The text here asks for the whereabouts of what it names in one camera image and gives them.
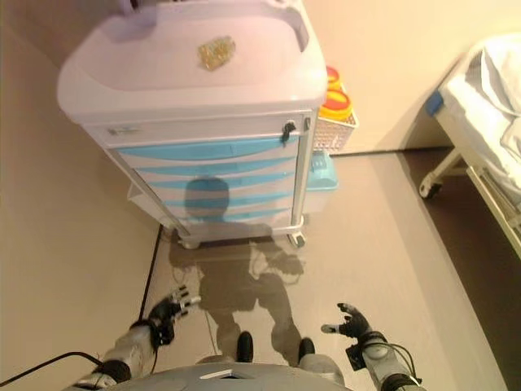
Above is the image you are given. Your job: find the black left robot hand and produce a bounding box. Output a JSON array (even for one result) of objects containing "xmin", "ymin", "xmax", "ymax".
[{"xmin": 148, "ymin": 284, "xmax": 201, "ymax": 327}]

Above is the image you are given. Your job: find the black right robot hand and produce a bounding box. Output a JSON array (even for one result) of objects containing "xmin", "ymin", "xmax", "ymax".
[{"xmin": 321, "ymin": 301, "xmax": 374, "ymax": 339}]

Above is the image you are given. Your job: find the clear bag of yellow pills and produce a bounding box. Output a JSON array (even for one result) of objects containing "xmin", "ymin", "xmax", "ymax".
[{"xmin": 197, "ymin": 35, "xmax": 237, "ymax": 72}]

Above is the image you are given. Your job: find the white lockable cart drawer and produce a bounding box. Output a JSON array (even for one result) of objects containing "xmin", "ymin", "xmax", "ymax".
[{"xmin": 83, "ymin": 113, "xmax": 310, "ymax": 150}]

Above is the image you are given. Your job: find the black drawer key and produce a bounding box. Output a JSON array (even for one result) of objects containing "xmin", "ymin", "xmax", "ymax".
[{"xmin": 279, "ymin": 121, "xmax": 298, "ymax": 143}]

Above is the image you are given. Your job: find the silver right robot leg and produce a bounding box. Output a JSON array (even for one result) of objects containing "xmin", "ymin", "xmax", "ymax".
[{"xmin": 299, "ymin": 336, "xmax": 339, "ymax": 374}]

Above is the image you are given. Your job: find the grey robot torso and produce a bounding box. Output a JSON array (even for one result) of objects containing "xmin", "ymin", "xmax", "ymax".
[{"xmin": 81, "ymin": 360, "xmax": 347, "ymax": 391}]

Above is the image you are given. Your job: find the clear side bin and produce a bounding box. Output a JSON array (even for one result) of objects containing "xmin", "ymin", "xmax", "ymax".
[{"xmin": 126, "ymin": 182, "xmax": 158, "ymax": 217}]

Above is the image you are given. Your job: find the waste bin with blue lid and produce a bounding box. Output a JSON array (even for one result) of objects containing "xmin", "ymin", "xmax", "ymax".
[{"xmin": 303, "ymin": 150, "xmax": 339, "ymax": 215}]

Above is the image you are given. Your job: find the bed caster wheel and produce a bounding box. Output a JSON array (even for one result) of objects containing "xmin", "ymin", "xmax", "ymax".
[{"xmin": 418, "ymin": 178, "xmax": 443, "ymax": 200}]

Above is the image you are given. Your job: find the white medical cart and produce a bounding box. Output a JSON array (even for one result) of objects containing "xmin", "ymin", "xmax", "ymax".
[{"xmin": 55, "ymin": 0, "xmax": 329, "ymax": 249}]

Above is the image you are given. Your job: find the blue bed corner bumper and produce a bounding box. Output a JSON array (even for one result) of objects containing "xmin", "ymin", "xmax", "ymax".
[{"xmin": 425, "ymin": 91, "xmax": 444, "ymax": 117}]

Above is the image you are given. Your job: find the white bed mattress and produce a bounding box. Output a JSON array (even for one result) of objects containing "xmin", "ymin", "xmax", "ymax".
[{"xmin": 441, "ymin": 60, "xmax": 521, "ymax": 204}]

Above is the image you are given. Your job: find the white folded duvet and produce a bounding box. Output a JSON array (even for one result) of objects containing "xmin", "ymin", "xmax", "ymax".
[{"xmin": 479, "ymin": 36, "xmax": 521, "ymax": 164}]

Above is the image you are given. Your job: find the black cable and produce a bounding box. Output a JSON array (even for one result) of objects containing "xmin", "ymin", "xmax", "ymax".
[{"xmin": 0, "ymin": 351, "xmax": 107, "ymax": 378}]

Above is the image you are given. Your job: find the white hospital bed frame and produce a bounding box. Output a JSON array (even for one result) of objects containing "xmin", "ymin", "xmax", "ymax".
[{"xmin": 418, "ymin": 34, "xmax": 521, "ymax": 261}]

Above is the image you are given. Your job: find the white wire basket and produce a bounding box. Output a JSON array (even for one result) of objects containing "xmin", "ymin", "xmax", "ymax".
[{"xmin": 311, "ymin": 112, "xmax": 360, "ymax": 158}]

